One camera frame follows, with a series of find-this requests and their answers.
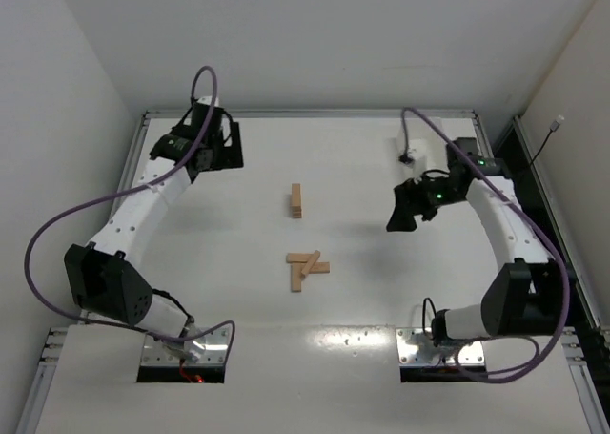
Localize wood block seven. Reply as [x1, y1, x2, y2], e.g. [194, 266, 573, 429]
[286, 253, 312, 264]

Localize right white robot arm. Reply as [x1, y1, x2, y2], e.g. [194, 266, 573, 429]
[386, 137, 569, 345]

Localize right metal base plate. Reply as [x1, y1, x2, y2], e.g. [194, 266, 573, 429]
[396, 327, 486, 370]

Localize white rectangular box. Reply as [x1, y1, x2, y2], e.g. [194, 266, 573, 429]
[396, 116, 447, 170]

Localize wood block five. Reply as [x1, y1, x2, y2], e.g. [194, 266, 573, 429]
[310, 262, 331, 274]

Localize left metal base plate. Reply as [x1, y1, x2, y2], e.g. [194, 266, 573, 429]
[140, 325, 232, 368]

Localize black wall cable white plug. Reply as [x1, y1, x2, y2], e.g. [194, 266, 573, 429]
[514, 114, 565, 186]

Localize metal base plate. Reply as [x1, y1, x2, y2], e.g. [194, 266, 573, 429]
[140, 325, 232, 368]
[396, 327, 486, 370]

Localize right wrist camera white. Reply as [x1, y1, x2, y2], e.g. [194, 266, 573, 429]
[397, 139, 428, 166]

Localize wood block eight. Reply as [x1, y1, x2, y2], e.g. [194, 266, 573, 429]
[301, 250, 320, 278]

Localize purple cable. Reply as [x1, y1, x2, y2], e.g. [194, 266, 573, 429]
[399, 107, 572, 383]
[23, 65, 237, 344]

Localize black base cable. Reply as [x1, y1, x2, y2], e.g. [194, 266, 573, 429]
[421, 296, 442, 344]

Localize wood block four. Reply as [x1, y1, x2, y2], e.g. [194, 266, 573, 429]
[291, 183, 302, 208]

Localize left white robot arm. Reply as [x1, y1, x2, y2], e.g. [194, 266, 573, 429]
[64, 97, 244, 340]

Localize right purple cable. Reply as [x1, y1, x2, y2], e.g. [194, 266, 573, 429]
[399, 107, 572, 383]

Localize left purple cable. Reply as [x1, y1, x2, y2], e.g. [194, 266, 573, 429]
[23, 65, 237, 344]

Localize wood block six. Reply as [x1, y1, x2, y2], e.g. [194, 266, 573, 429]
[291, 263, 308, 293]

